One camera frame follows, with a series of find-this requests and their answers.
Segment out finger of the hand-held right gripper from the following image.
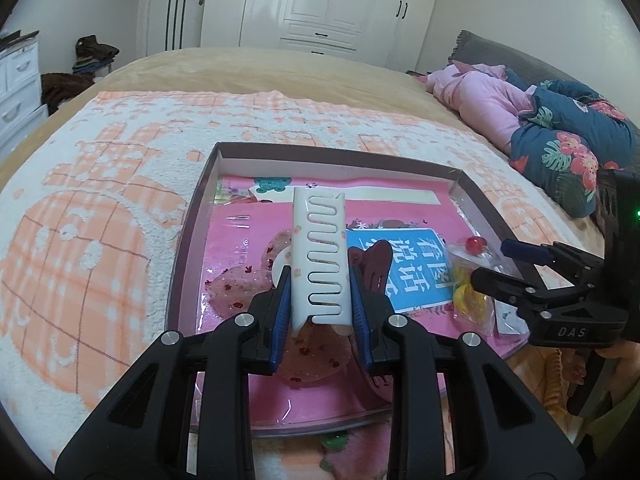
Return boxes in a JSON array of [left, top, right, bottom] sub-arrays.
[[501, 239, 603, 286], [471, 266, 576, 319]]

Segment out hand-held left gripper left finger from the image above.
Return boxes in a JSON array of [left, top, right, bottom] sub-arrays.
[[54, 265, 293, 480]]

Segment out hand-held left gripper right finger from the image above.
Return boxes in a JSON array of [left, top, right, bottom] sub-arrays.
[[348, 266, 586, 480]]

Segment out small white card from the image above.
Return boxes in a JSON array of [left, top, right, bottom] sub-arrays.
[[492, 305, 531, 339]]

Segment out dark red hair clip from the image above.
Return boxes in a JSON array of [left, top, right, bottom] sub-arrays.
[[347, 240, 397, 402]]

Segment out sheer dotted bow hair clip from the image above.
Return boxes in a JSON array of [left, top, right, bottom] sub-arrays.
[[205, 227, 352, 387]]

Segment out white hair clip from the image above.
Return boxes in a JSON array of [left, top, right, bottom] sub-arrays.
[[291, 186, 354, 338]]

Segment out shallow brown cardboard box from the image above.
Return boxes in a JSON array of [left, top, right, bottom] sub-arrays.
[[165, 141, 547, 437]]

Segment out person's right hand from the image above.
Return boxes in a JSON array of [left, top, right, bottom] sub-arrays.
[[597, 341, 640, 368]]

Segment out pink picture book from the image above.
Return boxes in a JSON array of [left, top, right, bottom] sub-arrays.
[[200, 175, 531, 426]]

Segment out blue floral quilt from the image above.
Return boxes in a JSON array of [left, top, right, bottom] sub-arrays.
[[510, 79, 638, 218]]

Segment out pink jacket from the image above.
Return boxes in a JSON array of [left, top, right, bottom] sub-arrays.
[[425, 60, 538, 156]]

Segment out grey headboard cushion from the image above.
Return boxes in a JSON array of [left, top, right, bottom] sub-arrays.
[[447, 30, 640, 126]]

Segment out orange and white checked blanket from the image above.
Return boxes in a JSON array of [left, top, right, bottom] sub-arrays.
[[0, 90, 601, 480]]

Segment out bed with beige bedspread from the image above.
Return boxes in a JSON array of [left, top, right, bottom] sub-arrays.
[[0, 47, 616, 241]]

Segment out white wardrobe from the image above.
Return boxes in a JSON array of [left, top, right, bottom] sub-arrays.
[[200, 0, 446, 68]]

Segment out brown clothing pile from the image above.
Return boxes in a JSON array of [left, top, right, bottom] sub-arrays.
[[41, 72, 96, 116]]

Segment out dark clothes on stool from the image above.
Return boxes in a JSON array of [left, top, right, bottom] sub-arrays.
[[72, 35, 121, 73]]

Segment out white door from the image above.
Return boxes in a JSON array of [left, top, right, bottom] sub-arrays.
[[137, 0, 213, 58]]

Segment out white drawer cabinet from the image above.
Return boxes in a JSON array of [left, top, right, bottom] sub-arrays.
[[0, 32, 49, 161]]

